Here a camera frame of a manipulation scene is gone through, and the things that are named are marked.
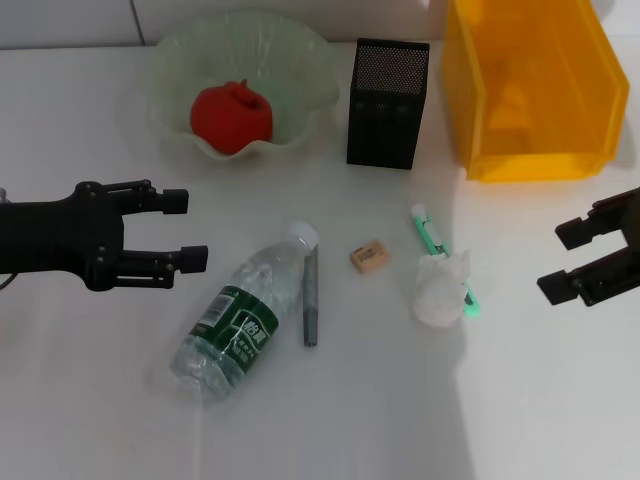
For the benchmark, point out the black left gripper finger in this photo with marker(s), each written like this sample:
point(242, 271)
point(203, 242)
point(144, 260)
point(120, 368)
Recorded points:
point(192, 259)
point(175, 201)

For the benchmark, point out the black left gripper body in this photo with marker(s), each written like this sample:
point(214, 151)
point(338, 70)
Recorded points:
point(60, 235)

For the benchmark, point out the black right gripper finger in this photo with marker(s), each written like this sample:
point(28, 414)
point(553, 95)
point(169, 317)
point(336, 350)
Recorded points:
point(572, 232)
point(560, 285)

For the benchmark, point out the green label water bottle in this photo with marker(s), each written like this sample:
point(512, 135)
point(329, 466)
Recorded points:
point(240, 320)

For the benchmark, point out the red orange fruit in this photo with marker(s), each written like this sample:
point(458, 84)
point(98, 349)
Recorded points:
point(230, 120)

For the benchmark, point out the white paper ball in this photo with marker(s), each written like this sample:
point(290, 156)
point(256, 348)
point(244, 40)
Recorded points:
point(440, 295)

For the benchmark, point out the grey glitter pen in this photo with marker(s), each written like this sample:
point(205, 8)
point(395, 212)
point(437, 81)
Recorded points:
point(310, 300)

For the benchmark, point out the green utility knife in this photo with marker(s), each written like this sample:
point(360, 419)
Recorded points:
point(429, 232)

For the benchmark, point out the tan rubber eraser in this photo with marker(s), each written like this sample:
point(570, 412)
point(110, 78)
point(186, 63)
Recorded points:
point(370, 257)

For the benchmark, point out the green glass fruit plate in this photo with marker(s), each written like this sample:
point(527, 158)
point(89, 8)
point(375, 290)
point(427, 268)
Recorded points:
point(290, 75)

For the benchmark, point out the black mesh pen holder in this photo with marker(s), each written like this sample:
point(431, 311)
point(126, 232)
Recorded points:
point(382, 125)

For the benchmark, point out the yellow plastic bin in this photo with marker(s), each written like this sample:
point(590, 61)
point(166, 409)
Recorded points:
point(550, 165)

